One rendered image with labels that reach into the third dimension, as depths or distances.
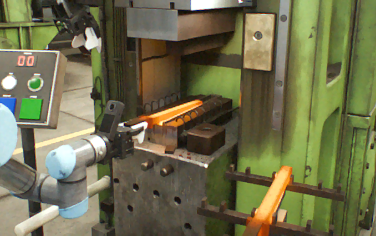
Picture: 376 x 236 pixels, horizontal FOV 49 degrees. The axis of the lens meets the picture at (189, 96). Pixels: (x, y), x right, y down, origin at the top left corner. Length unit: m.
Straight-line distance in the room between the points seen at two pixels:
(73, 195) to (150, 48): 0.72
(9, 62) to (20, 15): 4.56
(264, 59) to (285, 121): 0.21
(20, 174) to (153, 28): 0.59
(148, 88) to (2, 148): 0.91
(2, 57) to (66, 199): 0.74
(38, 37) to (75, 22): 5.32
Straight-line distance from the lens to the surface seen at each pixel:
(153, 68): 1.64
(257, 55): 1.29
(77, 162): 1.07
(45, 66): 1.59
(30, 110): 1.56
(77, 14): 1.21
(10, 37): 6.14
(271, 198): 1.01
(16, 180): 1.11
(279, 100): 1.32
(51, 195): 1.14
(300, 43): 1.27
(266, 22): 1.27
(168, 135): 1.37
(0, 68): 1.67
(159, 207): 1.43
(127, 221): 1.55
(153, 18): 1.32
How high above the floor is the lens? 1.43
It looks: 15 degrees down
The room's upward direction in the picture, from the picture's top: 1 degrees clockwise
